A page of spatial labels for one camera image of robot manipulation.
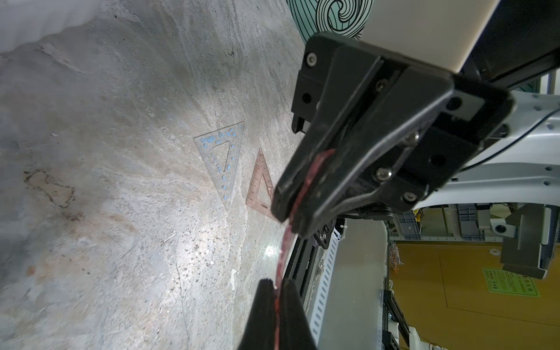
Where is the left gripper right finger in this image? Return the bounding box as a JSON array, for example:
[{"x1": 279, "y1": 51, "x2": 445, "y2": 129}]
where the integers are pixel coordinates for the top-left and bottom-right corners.
[{"x1": 278, "y1": 279, "x2": 316, "y2": 350}]

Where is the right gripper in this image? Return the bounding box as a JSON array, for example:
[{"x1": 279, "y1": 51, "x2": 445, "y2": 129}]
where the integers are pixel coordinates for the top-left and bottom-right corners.
[{"x1": 271, "y1": 32, "x2": 514, "y2": 236}]

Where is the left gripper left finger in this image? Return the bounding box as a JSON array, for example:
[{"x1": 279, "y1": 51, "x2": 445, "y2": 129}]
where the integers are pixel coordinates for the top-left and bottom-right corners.
[{"x1": 238, "y1": 279, "x2": 277, "y2": 350}]

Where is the wide red ruler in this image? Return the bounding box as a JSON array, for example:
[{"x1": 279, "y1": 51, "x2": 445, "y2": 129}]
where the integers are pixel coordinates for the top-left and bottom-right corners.
[{"x1": 274, "y1": 149, "x2": 335, "y2": 349}]

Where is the white storage box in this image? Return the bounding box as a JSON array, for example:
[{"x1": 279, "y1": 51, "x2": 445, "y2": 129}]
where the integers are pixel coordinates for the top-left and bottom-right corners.
[{"x1": 1, "y1": 0, "x2": 101, "y2": 52}]

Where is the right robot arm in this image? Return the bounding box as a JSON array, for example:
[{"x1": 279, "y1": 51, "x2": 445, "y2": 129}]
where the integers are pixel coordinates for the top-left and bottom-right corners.
[{"x1": 271, "y1": 1, "x2": 559, "y2": 237}]

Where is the small red set square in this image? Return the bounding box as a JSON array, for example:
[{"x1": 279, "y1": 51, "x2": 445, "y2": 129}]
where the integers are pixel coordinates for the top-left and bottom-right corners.
[{"x1": 246, "y1": 148, "x2": 275, "y2": 220}]

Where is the blue clear set square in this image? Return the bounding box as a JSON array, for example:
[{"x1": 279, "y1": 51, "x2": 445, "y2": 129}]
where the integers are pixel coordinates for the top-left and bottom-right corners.
[{"x1": 194, "y1": 121, "x2": 245, "y2": 210}]

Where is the white slotted cable duct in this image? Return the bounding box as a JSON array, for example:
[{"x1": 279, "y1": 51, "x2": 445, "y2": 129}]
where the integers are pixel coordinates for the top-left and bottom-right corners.
[{"x1": 309, "y1": 228, "x2": 343, "y2": 347}]

